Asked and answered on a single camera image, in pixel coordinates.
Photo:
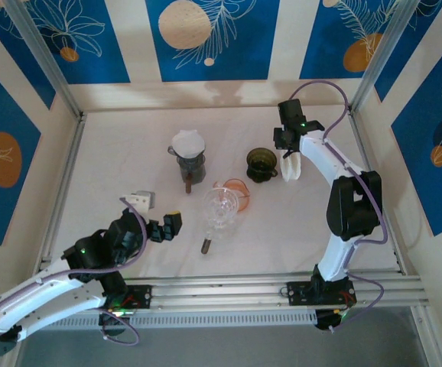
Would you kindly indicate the aluminium side rail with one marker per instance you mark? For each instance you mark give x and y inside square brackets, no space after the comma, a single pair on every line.
[63,191]
[395,252]

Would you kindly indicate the orange transparent carafe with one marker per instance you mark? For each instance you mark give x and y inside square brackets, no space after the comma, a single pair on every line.
[242,191]

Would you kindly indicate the small black controller box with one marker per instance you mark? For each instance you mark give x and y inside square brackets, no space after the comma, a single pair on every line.
[112,323]
[326,319]

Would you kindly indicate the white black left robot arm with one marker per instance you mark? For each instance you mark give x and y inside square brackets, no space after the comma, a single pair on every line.
[33,302]

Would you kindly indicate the dark green glass mug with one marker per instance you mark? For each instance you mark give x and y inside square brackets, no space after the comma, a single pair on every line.
[259,158]

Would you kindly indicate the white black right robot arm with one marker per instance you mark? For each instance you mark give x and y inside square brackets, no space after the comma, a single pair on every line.
[335,260]

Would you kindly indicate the white paper coffee filter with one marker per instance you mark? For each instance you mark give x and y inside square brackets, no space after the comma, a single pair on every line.
[188,143]

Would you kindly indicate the aluminium frame post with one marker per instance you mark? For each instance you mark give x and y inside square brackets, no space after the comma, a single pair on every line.
[385,57]
[46,57]

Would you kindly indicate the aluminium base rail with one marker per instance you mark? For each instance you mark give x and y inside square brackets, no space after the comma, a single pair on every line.
[221,292]

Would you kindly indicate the white coffee filter stack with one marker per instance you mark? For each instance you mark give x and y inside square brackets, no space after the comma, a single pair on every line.
[291,170]

